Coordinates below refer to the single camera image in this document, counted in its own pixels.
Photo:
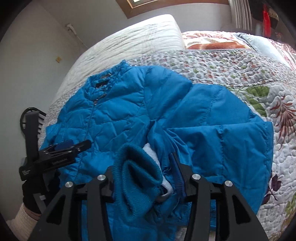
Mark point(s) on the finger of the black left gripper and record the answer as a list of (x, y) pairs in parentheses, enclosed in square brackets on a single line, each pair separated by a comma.
[(64, 151)]

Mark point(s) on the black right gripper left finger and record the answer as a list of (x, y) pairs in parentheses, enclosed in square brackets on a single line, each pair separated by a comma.
[(62, 218)]

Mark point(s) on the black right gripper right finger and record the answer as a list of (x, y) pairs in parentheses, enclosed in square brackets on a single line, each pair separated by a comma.
[(235, 219)]

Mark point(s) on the blue puffer jacket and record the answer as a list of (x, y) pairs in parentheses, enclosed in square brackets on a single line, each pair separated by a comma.
[(135, 117)]

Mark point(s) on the cream knit left forearm sleeve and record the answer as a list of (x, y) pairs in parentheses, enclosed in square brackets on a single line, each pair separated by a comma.
[(23, 223)]

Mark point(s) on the red and black hanging clothes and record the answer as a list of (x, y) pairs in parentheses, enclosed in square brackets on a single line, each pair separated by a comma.
[(262, 12)]

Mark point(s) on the black gloved left hand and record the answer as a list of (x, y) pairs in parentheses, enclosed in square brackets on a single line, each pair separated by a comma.
[(39, 191)]

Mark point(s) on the wooden framed window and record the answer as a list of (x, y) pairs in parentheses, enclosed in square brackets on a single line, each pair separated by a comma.
[(135, 8)]

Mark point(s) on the floral quilted bedspread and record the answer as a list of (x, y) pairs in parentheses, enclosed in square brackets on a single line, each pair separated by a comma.
[(264, 79)]

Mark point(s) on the floral pillow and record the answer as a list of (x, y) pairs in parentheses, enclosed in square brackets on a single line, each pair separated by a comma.
[(213, 40)]

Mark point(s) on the white pleated curtain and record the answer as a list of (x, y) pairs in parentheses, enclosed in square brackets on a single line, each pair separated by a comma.
[(241, 14)]

